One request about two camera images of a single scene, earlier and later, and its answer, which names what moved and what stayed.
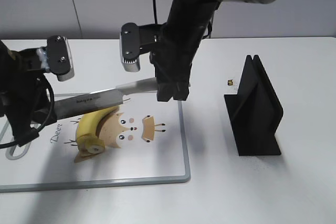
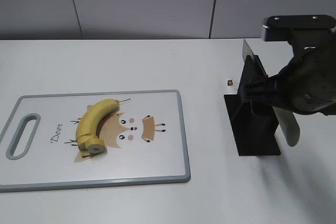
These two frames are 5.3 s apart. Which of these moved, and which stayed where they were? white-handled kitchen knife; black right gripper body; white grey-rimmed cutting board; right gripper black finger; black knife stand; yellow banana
Moved: white-handled kitchen knife; right gripper black finger; black right gripper body
Stayed: black knife stand; yellow banana; white grey-rimmed cutting board
